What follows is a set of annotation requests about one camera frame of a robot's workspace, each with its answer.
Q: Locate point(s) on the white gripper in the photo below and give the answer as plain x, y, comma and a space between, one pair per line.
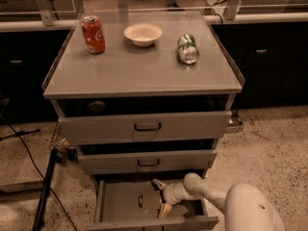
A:
168, 193

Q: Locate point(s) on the grey bottom drawer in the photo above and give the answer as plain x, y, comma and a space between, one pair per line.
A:
135, 206

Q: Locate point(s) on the grey drawer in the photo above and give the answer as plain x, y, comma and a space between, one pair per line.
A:
142, 119
138, 157
135, 206

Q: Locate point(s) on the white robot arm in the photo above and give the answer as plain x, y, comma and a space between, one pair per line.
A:
244, 206

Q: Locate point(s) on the grey middle drawer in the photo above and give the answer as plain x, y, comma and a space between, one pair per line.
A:
138, 157

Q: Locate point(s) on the grey top drawer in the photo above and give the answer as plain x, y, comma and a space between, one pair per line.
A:
142, 119

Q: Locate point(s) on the grey drawer cabinet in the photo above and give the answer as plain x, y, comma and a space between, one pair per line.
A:
126, 70

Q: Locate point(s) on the round object in top drawer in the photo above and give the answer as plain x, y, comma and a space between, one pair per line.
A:
96, 108

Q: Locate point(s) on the black stand pole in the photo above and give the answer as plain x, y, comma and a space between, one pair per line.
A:
38, 222

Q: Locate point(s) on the green soda can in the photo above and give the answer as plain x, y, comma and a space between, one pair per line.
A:
187, 50

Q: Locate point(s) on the white bowl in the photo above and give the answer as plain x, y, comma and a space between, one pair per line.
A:
143, 34

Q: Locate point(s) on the red soda can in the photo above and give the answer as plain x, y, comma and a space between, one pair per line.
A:
93, 34

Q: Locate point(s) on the dark right counter cabinet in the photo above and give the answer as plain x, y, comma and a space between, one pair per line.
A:
273, 58

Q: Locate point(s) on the dark counter cabinet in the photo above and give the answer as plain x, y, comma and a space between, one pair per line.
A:
25, 59
273, 58

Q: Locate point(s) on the dark left counter cabinet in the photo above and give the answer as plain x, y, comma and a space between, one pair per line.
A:
25, 59

